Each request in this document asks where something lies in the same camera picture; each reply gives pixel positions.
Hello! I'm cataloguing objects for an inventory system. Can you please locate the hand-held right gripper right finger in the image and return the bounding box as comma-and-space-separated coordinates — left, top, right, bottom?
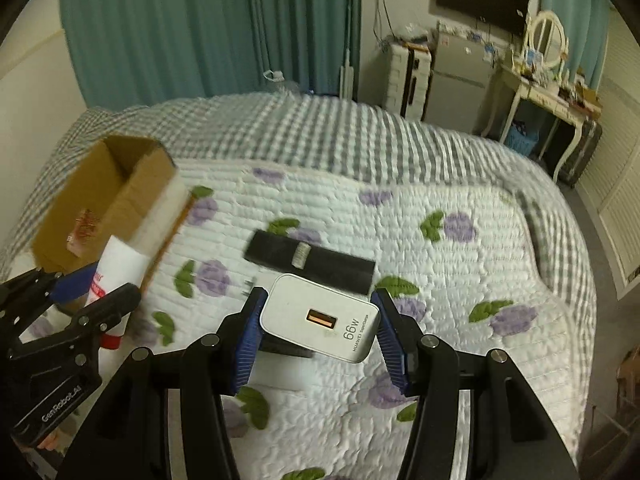
371, 288, 581, 480

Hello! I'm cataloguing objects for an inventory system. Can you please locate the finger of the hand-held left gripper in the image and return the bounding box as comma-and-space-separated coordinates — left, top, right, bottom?
10, 283, 142, 362
0, 266, 96, 333

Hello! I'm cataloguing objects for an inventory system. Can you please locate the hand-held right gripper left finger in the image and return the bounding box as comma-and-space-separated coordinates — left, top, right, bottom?
62, 287, 268, 480

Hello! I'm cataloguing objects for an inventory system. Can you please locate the white tube with red label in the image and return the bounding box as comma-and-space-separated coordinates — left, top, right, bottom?
84, 236, 152, 351

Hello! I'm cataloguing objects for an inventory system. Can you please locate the white wall charger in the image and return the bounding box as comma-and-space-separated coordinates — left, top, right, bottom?
259, 273, 381, 364

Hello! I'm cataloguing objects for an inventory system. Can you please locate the brown cardboard box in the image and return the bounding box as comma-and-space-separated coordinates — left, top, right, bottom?
31, 134, 196, 293

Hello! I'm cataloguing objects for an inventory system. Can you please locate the red printed packet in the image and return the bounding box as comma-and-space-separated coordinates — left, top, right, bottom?
67, 208, 102, 257

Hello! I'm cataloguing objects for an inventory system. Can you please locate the white floral quilt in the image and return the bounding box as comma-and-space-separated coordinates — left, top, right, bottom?
15, 157, 598, 480

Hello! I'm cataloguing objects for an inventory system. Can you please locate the black rectangular case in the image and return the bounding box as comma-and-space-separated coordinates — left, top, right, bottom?
244, 230, 377, 292

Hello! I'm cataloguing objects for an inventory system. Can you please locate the grey checked bedsheet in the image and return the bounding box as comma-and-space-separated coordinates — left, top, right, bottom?
0, 92, 598, 306

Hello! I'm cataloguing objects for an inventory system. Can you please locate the blue plastic basket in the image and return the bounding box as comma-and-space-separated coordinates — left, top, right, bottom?
504, 121, 541, 157

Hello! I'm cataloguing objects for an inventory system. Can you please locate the white suitcase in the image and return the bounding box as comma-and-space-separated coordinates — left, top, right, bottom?
384, 41, 433, 119

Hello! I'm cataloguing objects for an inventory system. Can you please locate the black suitcase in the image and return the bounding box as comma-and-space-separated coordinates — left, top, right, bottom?
556, 119, 604, 187

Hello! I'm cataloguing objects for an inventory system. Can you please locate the silver refrigerator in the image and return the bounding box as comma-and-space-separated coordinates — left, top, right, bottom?
426, 21, 497, 134

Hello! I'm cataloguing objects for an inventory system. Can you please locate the white louvered closet door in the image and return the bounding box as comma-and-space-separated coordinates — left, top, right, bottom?
574, 35, 640, 301

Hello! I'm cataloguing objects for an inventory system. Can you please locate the white dressing table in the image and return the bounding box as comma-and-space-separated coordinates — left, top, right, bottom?
481, 65, 599, 182

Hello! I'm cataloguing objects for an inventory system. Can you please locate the white mop pole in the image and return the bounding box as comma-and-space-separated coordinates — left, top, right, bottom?
339, 2, 362, 102

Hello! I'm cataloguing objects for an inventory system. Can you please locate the teal window curtain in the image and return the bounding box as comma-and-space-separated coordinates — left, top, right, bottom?
59, 0, 364, 112

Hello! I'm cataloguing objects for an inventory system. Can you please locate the white oval mirror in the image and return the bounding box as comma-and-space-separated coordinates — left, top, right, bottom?
522, 10, 569, 70

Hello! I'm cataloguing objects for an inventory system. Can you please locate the teal narrow curtain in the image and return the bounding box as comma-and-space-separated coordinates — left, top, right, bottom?
540, 0, 617, 86

